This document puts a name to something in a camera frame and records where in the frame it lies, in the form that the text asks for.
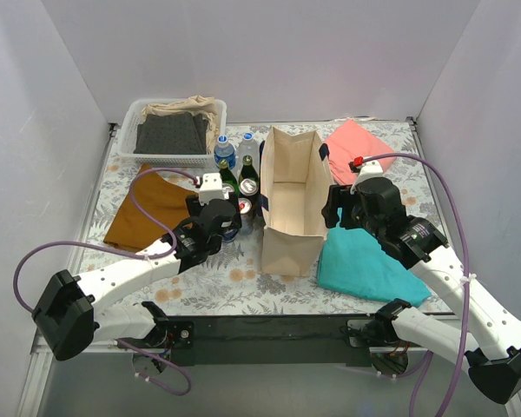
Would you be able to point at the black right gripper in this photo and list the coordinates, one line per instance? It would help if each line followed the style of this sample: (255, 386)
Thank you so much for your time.
(333, 206)

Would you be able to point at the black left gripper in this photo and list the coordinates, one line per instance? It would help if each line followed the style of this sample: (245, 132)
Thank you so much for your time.
(193, 205)

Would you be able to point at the red tab can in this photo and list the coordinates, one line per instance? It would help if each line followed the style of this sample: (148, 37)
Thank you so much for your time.
(247, 216)
(230, 235)

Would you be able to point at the green Perrier bottle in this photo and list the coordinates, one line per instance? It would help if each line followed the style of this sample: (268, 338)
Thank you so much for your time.
(227, 175)
(247, 169)

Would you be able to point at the dark can dented lid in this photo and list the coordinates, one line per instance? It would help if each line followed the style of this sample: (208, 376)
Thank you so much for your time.
(249, 188)

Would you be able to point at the Pocari Sweat bottle blue label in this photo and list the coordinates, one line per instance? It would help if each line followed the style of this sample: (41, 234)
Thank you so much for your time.
(224, 150)

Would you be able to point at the Pocari Sweat bottle cloudy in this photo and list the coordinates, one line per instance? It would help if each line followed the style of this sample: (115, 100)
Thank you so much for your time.
(249, 147)

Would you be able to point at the beige canvas tote bag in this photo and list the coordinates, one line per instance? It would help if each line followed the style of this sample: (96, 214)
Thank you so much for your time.
(295, 179)

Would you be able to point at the dark can silver pull-tab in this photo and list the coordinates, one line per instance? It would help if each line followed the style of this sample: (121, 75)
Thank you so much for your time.
(228, 189)

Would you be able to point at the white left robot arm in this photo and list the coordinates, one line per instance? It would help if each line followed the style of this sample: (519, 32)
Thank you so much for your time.
(77, 310)

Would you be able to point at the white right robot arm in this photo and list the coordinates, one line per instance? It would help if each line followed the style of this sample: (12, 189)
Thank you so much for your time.
(492, 351)

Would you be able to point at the teal folded cloth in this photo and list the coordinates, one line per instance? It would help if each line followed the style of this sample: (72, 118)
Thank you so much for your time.
(353, 263)

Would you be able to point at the pink folded cloth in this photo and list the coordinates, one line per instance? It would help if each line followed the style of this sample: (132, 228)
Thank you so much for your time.
(346, 143)

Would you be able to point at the dark grey dotted cloth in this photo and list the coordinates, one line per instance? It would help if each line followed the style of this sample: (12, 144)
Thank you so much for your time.
(179, 134)

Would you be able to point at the beige crumpled cloth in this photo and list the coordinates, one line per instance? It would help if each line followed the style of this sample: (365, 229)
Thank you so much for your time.
(195, 105)

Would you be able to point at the white plastic basket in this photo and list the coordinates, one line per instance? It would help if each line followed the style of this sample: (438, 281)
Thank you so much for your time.
(127, 136)

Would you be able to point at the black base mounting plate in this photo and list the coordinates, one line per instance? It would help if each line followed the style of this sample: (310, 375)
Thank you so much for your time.
(270, 339)

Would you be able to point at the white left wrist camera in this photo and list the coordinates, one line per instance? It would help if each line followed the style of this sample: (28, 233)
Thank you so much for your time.
(210, 188)

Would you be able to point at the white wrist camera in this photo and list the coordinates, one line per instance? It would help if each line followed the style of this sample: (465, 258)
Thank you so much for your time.
(364, 170)
(210, 188)

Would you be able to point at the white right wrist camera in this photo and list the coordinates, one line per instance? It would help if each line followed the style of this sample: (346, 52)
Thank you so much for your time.
(364, 170)

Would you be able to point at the aluminium frame rail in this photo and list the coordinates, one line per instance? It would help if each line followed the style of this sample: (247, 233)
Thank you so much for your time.
(98, 382)

